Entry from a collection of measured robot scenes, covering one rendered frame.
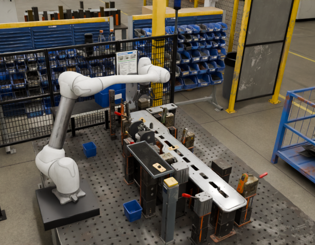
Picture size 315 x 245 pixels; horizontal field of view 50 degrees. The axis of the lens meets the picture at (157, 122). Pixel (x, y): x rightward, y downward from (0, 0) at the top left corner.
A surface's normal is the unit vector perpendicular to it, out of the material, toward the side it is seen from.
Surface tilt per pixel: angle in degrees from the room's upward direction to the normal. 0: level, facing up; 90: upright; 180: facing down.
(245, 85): 91
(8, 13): 90
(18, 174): 0
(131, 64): 90
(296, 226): 0
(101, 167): 0
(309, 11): 90
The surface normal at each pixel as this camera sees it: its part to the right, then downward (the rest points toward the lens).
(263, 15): 0.44, 0.46
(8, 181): 0.04, -0.88
